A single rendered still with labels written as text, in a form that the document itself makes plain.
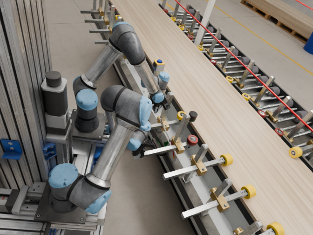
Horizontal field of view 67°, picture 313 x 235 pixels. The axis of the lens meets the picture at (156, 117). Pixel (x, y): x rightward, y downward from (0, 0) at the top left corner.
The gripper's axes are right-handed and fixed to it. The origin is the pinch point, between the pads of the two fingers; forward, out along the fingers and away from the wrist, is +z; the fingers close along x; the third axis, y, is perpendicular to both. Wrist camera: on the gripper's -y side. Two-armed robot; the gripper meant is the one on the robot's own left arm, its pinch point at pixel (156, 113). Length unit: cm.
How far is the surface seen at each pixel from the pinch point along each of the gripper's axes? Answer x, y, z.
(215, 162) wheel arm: -1, -58, -2
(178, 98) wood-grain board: -33.3, 4.6, 3.6
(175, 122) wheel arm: -15.7, -11.0, 10.4
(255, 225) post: 28, -95, -19
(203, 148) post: 11, -49, -18
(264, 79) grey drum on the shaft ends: -158, -22, 9
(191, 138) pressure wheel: -7.6, -32.0, 3.3
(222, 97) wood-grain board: -74, -16, 3
